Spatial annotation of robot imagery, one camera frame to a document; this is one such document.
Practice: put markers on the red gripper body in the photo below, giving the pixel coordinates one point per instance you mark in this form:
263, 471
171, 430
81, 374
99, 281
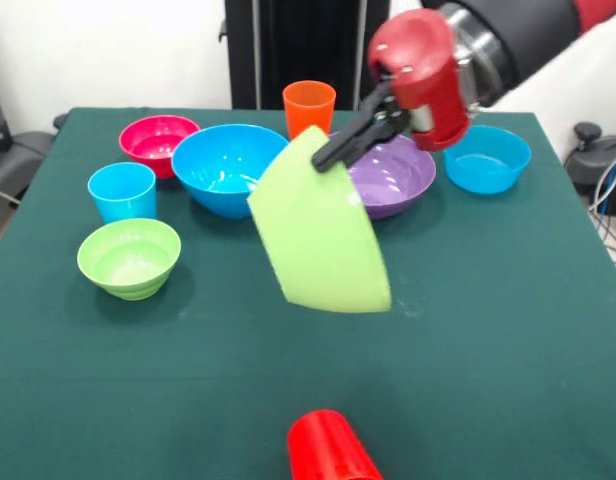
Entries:
428, 65

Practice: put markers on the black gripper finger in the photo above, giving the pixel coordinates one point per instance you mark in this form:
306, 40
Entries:
378, 140
348, 137

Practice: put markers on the large green bowl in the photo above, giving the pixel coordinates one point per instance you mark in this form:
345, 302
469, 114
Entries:
318, 240

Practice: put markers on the red cup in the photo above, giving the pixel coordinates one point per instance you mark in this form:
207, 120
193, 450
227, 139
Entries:
333, 450

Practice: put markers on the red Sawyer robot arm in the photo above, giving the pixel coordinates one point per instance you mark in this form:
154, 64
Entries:
528, 35

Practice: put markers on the purple bowl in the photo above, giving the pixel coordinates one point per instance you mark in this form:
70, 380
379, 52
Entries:
403, 175

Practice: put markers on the orange cup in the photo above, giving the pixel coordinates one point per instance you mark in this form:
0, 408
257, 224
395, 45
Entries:
308, 110

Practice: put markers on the small blue bowl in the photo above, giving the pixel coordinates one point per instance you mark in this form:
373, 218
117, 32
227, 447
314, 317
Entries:
488, 160

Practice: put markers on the large blue bowl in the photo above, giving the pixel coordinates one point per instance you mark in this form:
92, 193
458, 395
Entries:
213, 165

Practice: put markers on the black equipment base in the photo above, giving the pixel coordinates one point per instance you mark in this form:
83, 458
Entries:
588, 160
23, 150

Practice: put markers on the small pinkish red bowl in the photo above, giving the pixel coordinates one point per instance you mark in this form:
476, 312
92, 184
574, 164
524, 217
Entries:
153, 137

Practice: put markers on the blue cup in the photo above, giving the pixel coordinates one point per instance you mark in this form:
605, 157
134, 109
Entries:
123, 195

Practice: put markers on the small green bowl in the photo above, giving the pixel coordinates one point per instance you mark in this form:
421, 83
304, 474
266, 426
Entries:
128, 260

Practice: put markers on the dark green tablecloth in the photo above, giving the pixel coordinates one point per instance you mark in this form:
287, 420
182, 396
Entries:
188, 350

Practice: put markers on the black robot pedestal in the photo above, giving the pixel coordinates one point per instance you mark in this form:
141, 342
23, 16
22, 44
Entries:
298, 40

